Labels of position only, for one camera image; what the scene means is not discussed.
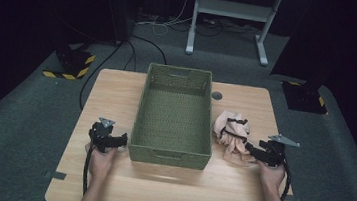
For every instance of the grey metal stand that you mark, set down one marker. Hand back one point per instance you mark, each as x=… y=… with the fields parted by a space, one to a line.
x=233 y=9

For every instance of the green perforated basket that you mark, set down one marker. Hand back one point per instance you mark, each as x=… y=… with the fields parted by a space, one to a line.
x=170 y=126

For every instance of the pink garment with black trim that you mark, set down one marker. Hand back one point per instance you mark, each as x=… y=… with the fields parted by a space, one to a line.
x=235 y=133

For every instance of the person's right hand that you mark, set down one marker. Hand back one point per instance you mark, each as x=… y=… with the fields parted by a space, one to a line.
x=270 y=175

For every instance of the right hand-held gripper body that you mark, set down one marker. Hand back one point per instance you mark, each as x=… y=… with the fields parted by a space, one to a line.
x=274 y=152

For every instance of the person's left hand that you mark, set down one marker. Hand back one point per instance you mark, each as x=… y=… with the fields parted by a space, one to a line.
x=100 y=163

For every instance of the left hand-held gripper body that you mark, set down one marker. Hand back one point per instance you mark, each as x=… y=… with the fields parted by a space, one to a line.
x=100 y=134

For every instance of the grey table grommet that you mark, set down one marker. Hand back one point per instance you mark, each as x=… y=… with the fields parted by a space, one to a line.
x=216 y=95

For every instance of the black yellow striped base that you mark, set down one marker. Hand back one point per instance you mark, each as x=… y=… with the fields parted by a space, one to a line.
x=74 y=62
x=304 y=97

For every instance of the grey tape piece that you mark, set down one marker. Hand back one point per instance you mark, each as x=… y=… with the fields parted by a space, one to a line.
x=57 y=175
x=294 y=199

